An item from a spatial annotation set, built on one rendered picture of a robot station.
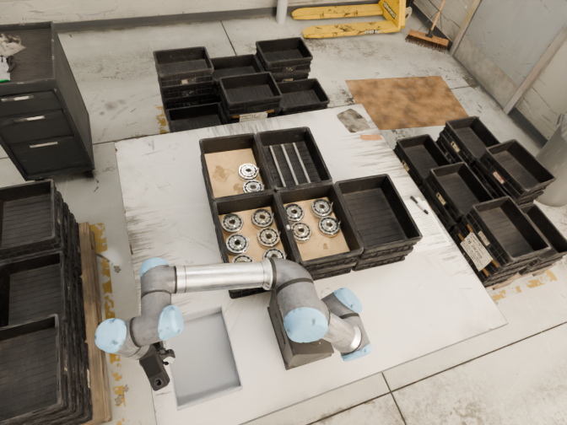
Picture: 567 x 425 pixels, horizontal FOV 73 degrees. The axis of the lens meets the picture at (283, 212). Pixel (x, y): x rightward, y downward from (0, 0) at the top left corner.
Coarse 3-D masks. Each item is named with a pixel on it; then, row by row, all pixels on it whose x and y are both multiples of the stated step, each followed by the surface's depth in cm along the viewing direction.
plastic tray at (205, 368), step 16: (192, 320) 131; (208, 320) 132; (224, 320) 129; (176, 336) 128; (192, 336) 128; (208, 336) 129; (224, 336) 130; (176, 352) 125; (192, 352) 125; (208, 352) 126; (224, 352) 127; (176, 368) 122; (192, 368) 123; (208, 368) 123; (224, 368) 124; (176, 384) 119; (192, 384) 120; (208, 384) 121; (224, 384) 121; (240, 384) 118; (176, 400) 115; (192, 400) 117; (208, 400) 117
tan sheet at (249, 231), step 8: (264, 208) 188; (240, 216) 184; (248, 216) 184; (248, 224) 182; (240, 232) 179; (248, 232) 179; (256, 232) 180; (224, 240) 175; (248, 240) 177; (280, 240) 179; (256, 248) 175; (280, 248) 176; (232, 256) 171; (256, 256) 172
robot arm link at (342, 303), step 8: (344, 288) 148; (328, 296) 150; (336, 296) 146; (344, 296) 144; (352, 296) 148; (328, 304) 147; (336, 304) 145; (344, 304) 143; (352, 304) 143; (360, 304) 149; (336, 312) 144; (344, 312) 143; (352, 312) 143
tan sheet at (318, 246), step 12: (300, 204) 192; (312, 216) 188; (312, 228) 185; (312, 240) 180; (324, 240) 181; (336, 240) 182; (300, 252) 176; (312, 252) 177; (324, 252) 178; (336, 252) 178
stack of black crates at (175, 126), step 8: (208, 104) 295; (216, 104) 296; (168, 112) 284; (176, 112) 290; (184, 112) 292; (192, 112) 295; (200, 112) 297; (208, 112) 300; (216, 112) 303; (176, 120) 295; (184, 120) 296; (192, 120) 297; (200, 120) 298; (208, 120) 299; (216, 120) 300; (224, 120) 286; (176, 128) 290; (184, 128) 291; (192, 128) 292
